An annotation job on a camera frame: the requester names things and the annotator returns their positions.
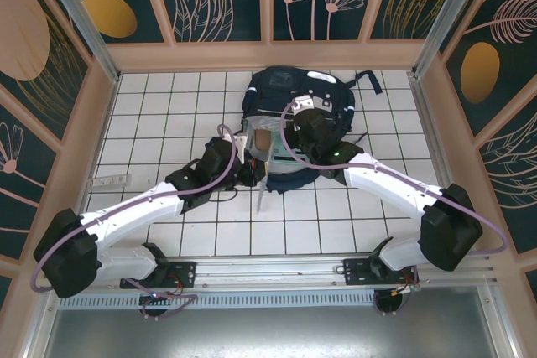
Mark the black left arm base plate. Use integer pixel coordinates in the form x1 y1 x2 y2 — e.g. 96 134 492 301
120 260 198 290

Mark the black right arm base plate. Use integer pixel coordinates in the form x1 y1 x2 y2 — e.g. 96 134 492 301
342 257 420 290

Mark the grey metal sheet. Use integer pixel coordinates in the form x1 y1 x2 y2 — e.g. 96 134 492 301
39 306 511 358

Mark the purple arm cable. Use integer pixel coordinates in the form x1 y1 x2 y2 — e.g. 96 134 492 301
279 101 509 317
32 123 242 322

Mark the perforated metal cable tray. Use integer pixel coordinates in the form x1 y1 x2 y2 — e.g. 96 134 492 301
56 293 483 311

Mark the aluminium corner post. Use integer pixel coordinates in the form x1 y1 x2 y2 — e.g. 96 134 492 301
413 0 498 78
35 0 123 85

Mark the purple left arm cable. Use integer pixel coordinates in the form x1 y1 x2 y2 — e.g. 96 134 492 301
32 123 242 322

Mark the navy blue backpack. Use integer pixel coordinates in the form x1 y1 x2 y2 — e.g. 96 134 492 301
241 66 383 195

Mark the beige pencil case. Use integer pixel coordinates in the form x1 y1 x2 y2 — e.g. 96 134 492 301
254 130 273 153

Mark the aluminium mounting rail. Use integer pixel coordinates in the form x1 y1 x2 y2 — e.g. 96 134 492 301
39 252 498 292

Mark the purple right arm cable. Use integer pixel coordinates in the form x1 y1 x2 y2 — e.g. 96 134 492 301
279 101 509 317

